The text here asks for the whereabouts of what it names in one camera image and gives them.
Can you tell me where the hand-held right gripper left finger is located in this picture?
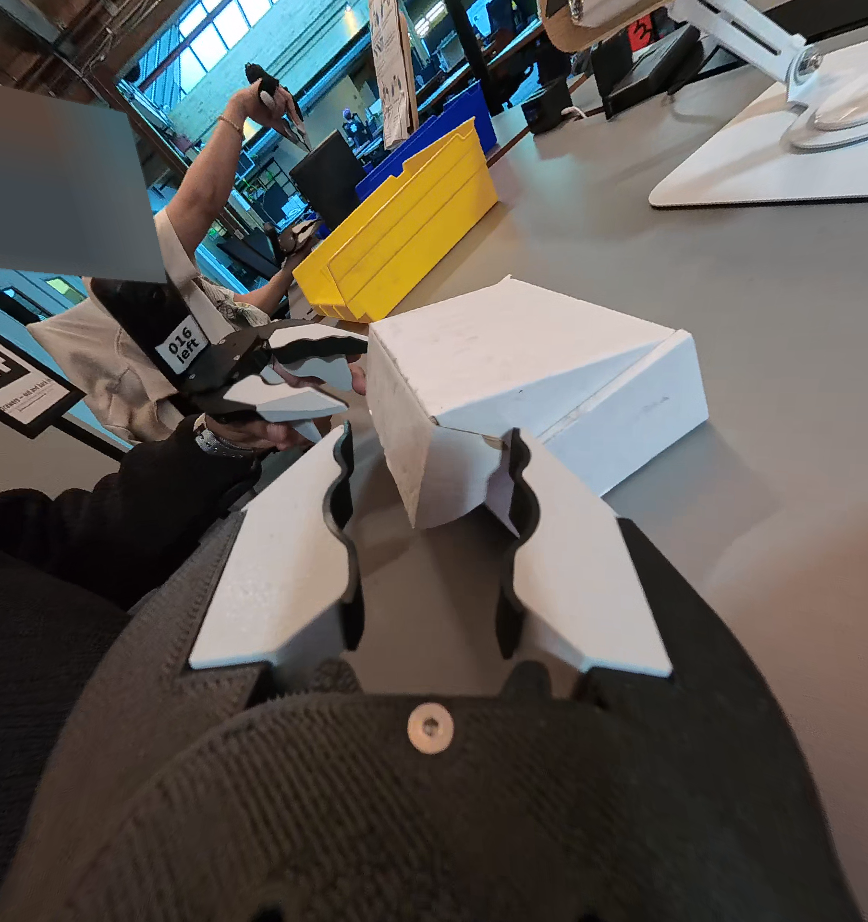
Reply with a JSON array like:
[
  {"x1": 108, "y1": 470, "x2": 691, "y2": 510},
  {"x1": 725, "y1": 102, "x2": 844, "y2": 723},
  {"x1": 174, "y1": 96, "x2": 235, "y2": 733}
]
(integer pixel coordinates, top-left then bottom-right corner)
[{"x1": 189, "y1": 424, "x2": 366, "y2": 671}]

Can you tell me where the person's dark sweater torso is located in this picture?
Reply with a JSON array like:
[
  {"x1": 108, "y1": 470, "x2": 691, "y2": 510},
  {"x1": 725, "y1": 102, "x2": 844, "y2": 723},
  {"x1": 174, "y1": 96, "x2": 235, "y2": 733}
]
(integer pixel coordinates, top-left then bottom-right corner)
[{"x1": 0, "y1": 540, "x2": 135, "y2": 922}]

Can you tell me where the silver wristwatch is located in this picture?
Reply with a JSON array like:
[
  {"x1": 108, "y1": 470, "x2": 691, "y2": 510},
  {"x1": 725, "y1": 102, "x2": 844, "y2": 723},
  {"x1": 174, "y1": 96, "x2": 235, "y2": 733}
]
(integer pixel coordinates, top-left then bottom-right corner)
[{"x1": 192, "y1": 414, "x2": 255, "y2": 458}]

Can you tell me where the black monitor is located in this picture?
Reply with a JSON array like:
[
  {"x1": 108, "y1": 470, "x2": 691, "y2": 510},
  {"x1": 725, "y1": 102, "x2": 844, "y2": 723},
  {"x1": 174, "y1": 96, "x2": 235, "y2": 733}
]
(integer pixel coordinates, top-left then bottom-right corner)
[{"x1": 290, "y1": 130, "x2": 366, "y2": 231}]

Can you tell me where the grey desk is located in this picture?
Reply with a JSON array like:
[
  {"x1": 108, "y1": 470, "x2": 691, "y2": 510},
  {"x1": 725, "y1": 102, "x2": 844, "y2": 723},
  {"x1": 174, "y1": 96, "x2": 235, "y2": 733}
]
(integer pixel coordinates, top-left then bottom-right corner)
[{"x1": 225, "y1": 32, "x2": 868, "y2": 922}]

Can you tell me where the black desk box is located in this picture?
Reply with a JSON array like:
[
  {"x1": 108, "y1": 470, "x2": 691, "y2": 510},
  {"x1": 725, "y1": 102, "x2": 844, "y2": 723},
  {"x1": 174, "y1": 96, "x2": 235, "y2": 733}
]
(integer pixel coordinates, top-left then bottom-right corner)
[{"x1": 592, "y1": 25, "x2": 701, "y2": 120}]

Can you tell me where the black pole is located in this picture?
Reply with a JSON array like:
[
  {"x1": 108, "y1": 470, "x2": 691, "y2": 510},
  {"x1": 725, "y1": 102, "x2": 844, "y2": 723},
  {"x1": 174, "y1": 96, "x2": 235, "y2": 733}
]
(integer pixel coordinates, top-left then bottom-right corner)
[{"x1": 444, "y1": 0, "x2": 507, "y2": 116}]

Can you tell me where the blue plastic bin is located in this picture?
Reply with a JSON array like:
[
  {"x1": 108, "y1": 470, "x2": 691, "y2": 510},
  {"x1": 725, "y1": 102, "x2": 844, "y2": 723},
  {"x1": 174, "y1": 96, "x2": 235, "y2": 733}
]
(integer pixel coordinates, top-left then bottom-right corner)
[{"x1": 355, "y1": 81, "x2": 498, "y2": 203}]

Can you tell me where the black power adapter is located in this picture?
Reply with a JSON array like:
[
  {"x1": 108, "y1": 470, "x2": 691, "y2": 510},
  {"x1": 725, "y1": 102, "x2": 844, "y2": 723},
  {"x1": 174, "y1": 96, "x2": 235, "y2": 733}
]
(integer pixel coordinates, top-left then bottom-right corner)
[{"x1": 522, "y1": 75, "x2": 575, "y2": 134}]

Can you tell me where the person's left hand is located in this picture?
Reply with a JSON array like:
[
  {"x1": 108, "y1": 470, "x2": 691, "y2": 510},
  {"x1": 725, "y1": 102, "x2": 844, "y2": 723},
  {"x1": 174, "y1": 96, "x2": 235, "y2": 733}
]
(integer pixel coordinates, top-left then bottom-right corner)
[{"x1": 205, "y1": 416, "x2": 314, "y2": 452}]

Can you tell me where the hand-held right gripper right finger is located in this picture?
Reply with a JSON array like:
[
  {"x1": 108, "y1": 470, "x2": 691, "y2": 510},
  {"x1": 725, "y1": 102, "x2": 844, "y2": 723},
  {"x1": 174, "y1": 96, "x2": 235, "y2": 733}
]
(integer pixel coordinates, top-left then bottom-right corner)
[{"x1": 495, "y1": 428, "x2": 674, "y2": 678}]

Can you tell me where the tan hanging poster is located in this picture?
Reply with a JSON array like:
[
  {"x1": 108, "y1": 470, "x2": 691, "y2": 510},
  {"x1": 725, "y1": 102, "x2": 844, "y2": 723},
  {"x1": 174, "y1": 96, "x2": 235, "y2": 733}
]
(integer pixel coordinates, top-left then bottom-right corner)
[{"x1": 369, "y1": 0, "x2": 420, "y2": 148}]

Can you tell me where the black white marker sign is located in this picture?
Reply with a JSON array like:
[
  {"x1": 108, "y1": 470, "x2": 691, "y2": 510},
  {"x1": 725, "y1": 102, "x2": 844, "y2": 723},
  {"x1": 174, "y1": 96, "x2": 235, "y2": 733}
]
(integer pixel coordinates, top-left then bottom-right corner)
[{"x1": 0, "y1": 317, "x2": 85, "y2": 440}]

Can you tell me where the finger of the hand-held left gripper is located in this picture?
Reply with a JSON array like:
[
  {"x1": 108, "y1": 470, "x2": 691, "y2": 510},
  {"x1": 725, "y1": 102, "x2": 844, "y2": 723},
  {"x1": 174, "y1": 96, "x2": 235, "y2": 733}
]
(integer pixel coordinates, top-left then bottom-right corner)
[
  {"x1": 264, "y1": 321, "x2": 370, "y2": 393},
  {"x1": 221, "y1": 376, "x2": 350, "y2": 444}
]

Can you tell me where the yellow plastic bin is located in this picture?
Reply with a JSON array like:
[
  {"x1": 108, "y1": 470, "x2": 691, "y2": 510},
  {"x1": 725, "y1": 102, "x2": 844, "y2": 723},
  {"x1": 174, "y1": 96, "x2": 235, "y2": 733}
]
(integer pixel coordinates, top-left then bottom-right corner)
[{"x1": 292, "y1": 119, "x2": 500, "y2": 323}]

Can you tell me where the white cardboard mailer box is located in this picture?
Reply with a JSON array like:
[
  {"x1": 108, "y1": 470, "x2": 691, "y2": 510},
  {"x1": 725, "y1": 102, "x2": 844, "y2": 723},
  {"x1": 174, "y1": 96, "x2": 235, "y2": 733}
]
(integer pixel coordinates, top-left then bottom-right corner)
[{"x1": 367, "y1": 275, "x2": 710, "y2": 537}]

